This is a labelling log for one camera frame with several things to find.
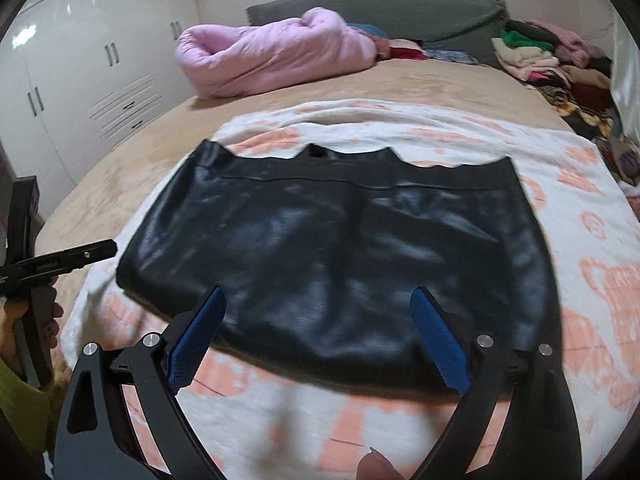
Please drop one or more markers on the blue patterned cloth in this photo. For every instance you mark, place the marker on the blue patterned cloth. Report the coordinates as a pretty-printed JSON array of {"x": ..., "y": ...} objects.
[{"x": 450, "y": 56}]

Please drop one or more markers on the person's right hand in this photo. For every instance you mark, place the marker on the person's right hand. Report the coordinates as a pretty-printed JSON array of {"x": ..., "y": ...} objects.
[{"x": 375, "y": 467}]

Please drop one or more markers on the pile of folded clothes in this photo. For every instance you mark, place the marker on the pile of folded clothes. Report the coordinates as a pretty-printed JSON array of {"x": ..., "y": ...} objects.
[{"x": 560, "y": 70}]

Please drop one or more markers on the person's left forearm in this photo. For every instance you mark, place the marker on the person's left forearm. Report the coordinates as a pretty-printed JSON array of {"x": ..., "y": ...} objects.
[{"x": 25, "y": 410}]

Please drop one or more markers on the red cloth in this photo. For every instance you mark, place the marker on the red cloth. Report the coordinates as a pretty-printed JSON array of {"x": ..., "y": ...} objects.
[{"x": 405, "y": 51}]

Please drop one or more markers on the black leather jacket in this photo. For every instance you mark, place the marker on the black leather jacket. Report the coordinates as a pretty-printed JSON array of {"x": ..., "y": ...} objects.
[{"x": 325, "y": 260}]

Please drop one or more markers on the bed with tan sheet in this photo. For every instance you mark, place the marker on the bed with tan sheet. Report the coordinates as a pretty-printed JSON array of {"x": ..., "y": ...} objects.
[{"x": 425, "y": 85}]

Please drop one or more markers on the white and orange printed blanket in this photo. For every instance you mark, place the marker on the white and orange printed blanket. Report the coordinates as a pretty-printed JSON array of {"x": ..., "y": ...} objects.
[{"x": 550, "y": 210}]

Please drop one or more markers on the white satin curtain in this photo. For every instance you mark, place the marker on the white satin curtain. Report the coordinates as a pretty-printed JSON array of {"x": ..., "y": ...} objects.
[{"x": 627, "y": 70}]

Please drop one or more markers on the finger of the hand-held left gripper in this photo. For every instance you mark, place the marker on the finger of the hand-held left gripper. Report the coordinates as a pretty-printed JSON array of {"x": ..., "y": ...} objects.
[{"x": 65, "y": 260}]

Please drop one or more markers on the person's left hand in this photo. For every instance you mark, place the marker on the person's left hand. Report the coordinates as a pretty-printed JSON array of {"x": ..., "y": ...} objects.
[{"x": 55, "y": 325}]

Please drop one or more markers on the pink quilt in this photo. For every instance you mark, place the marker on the pink quilt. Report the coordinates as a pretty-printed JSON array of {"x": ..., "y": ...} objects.
[{"x": 280, "y": 55}]

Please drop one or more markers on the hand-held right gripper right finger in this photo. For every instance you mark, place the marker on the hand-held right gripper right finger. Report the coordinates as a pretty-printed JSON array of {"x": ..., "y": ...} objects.
[{"x": 440, "y": 340}]

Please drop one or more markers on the white wardrobe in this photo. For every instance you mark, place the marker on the white wardrobe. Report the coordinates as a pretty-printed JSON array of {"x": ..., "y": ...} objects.
[{"x": 90, "y": 70}]

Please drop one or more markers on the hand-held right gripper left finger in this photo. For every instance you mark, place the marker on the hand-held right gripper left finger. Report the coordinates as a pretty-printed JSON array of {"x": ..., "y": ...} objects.
[{"x": 195, "y": 340}]

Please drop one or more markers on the teal cloth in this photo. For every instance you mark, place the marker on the teal cloth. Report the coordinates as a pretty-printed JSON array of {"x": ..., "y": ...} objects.
[{"x": 370, "y": 31}]

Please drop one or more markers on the grey headboard cushion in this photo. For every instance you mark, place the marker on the grey headboard cushion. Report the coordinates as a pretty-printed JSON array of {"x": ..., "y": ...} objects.
[{"x": 425, "y": 15}]

